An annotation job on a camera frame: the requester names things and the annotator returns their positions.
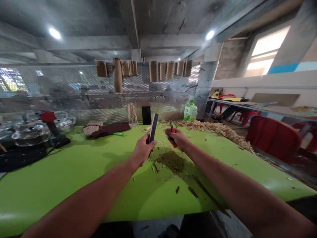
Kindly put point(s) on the person's left hand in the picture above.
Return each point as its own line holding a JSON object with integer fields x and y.
{"x": 141, "y": 151}

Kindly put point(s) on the person's right hand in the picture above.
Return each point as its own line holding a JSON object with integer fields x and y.
{"x": 180, "y": 141}

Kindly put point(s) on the dark wooden slat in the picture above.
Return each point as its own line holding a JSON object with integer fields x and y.
{"x": 154, "y": 126}

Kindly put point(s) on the small patch of brown shavings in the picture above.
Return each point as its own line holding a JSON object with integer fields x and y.
{"x": 171, "y": 162}

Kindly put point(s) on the short light wooden stick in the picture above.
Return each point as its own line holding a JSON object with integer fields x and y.
{"x": 148, "y": 127}

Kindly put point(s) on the green lighter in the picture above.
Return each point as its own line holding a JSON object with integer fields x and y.
{"x": 120, "y": 134}

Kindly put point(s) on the green tea bottle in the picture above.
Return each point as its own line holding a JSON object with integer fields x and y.
{"x": 190, "y": 111}

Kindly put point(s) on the black smartphone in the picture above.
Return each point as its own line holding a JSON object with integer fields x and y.
{"x": 146, "y": 115}

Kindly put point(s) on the twisted wooden sticks stand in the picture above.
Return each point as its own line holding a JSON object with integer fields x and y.
{"x": 132, "y": 115}

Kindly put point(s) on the dark brown sandpaper sheet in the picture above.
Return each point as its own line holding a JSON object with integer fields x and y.
{"x": 111, "y": 129}

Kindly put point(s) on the long pile of wood shavings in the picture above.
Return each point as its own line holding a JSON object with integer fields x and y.
{"x": 218, "y": 131}

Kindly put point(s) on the small dark wood chip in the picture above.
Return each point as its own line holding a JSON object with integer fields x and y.
{"x": 177, "y": 189}

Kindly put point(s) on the wide dark wood chip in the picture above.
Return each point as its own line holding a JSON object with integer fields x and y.
{"x": 193, "y": 192}

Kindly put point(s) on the light wooden blocks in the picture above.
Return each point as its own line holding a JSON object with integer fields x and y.
{"x": 92, "y": 127}

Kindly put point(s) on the long dark wood strip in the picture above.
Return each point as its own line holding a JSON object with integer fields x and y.
{"x": 210, "y": 195}

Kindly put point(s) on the green table mat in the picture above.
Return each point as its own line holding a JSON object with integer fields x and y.
{"x": 74, "y": 168}

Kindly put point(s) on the group of red chairs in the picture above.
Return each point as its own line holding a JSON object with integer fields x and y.
{"x": 247, "y": 116}

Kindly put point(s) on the row of hanging bamboo pieces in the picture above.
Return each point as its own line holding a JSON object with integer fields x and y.
{"x": 153, "y": 72}

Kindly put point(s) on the metal kettle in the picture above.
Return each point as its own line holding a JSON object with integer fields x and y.
{"x": 64, "y": 125}

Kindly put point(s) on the person's legs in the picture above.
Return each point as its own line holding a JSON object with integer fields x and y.
{"x": 198, "y": 226}

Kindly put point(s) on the perforated metal screen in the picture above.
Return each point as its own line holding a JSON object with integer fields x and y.
{"x": 74, "y": 89}

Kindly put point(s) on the red plastic chair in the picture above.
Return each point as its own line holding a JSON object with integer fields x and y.
{"x": 272, "y": 138}

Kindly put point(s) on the long side table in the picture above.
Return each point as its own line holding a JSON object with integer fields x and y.
{"x": 267, "y": 106}

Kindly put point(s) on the red and black power tool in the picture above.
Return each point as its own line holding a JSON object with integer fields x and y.
{"x": 50, "y": 124}

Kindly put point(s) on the round ceiling lamp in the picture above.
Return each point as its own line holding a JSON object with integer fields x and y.
{"x": 54, "y": 33}
{"x": 210, "y": 35}

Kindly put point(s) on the glass pot with metal lid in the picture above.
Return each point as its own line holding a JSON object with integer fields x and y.
{"x": 29, "y": 135}

